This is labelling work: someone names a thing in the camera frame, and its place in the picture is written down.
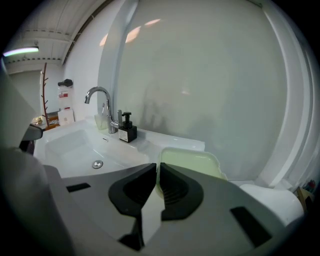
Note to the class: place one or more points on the grey roller blind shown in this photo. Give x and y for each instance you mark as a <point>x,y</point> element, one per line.
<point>200,87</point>

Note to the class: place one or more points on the pale green tray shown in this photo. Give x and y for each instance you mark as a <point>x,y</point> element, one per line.
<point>187,160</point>

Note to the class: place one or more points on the clear plastic cup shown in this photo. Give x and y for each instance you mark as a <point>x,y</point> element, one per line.
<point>101,122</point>

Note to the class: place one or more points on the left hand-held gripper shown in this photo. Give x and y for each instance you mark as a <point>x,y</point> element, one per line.
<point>33,132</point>

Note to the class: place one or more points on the brown wooden cabinet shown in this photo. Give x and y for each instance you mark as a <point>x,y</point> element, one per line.
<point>51,125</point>

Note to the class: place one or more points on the white paper bag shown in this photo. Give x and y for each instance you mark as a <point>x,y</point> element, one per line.
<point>66,117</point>

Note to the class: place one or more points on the chrome faucet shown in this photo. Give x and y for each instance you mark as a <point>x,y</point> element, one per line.
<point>108,110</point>

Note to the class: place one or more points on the white wall box red label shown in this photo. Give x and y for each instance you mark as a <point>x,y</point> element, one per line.
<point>63,97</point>

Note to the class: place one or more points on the cardboard box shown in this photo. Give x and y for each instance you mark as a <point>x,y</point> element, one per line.
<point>305,198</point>

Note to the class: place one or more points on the long ceiling light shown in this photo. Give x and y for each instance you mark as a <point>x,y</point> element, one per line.
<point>21,51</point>

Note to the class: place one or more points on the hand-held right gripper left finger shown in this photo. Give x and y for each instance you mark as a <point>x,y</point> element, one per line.
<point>130,195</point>

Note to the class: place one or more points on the black cap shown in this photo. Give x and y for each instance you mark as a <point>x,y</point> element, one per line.
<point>65,82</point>

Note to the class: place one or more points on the wooden coat rack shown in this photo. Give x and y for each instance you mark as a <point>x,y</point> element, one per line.
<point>45,100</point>

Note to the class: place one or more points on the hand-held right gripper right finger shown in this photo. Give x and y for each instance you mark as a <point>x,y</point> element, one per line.
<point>182,192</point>

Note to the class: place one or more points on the black soap dispenser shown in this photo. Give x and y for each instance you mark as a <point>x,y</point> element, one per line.
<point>127,132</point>

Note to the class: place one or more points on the toothbrush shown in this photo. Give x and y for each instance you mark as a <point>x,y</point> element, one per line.
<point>102,108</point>

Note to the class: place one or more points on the white toilet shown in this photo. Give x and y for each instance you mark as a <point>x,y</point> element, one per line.
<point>270,202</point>

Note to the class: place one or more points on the white sink vanity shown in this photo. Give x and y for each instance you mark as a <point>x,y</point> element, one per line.
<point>75,147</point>

